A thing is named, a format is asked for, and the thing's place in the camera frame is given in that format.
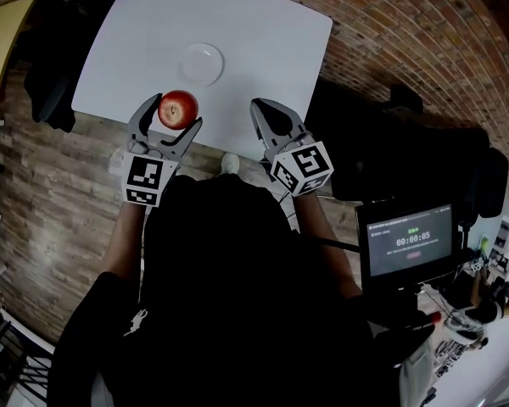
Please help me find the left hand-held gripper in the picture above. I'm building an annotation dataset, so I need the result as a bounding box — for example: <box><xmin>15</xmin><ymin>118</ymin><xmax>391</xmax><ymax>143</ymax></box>
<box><xmin>120</xmin><ymin>93</ymin><xmax>204</xmax><ymax>207</ymax></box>

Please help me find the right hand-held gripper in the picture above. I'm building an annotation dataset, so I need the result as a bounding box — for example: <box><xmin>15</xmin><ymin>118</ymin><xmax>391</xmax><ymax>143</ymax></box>
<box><xmin>249</xmin><ymin>97</ymin><xmax>335</xmax><ymax>198</ymax></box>

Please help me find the red apple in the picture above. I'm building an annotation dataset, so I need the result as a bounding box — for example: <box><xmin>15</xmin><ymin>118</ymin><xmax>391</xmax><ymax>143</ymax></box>
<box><xmin>157</xmin><ymin>90</ymin><xmax>199</xmax><ymax>131</ymax></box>

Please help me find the white plate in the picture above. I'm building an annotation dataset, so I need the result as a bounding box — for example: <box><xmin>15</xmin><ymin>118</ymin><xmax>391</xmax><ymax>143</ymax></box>
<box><xmin>177</xmin><ymin>42</ymin><xmax>225</xmax><ymax>87</ymax></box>

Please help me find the person's right forearm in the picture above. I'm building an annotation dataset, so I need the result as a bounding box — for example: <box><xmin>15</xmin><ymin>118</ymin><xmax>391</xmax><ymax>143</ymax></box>
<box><xmin>290</xmin><ymin>191</ymin><xmax>364</xmax><ymax>300</ymax></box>

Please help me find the person's left forearm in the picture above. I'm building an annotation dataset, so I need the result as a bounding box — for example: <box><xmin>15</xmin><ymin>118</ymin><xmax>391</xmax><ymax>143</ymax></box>
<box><xmin>101</xmin><ymin>201</ymin><xmax>148</xmax><ymax>286</ymax></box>

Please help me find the person's right white shoe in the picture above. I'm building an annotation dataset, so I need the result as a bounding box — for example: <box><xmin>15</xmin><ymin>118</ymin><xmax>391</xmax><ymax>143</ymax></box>
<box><xmin>221</xmin><ymin>152</ymin><xmax>241</xmax><ymax>176</ymax></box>

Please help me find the black office chair with jacket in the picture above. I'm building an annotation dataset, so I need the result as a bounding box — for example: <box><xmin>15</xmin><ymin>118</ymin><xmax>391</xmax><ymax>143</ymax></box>
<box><xmin>309</xmin><ymin>81</ymin><xmax>509</xmax><ymax>220</ymax></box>

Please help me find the person's black clothing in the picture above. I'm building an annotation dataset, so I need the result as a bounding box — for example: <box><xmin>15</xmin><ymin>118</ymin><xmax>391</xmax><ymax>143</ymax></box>
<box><xmin>48</xmin><ymin>174</ymin><xmax>433</xmax><ymax>407</ymax></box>

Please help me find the black monitor screen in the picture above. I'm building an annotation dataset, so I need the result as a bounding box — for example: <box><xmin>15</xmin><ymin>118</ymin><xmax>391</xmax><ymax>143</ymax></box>
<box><xmin>355</xmin><ymin>199</ymin><xmax>466</xmax><ymax>290</ymax></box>

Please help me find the yellow desk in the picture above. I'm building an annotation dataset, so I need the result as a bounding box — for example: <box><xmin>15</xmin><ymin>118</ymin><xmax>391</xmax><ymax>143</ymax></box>
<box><xmin>0</xmin><ymin>0</ymin><xmax>37</xmax><ymax>101</ymax></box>

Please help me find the black metal rack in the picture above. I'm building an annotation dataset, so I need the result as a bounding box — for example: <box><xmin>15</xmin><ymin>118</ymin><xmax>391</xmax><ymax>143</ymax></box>
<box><xmin>0</xmin><ymin>307</ymin><xmax>54</xmax><ymax>398</ymax></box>

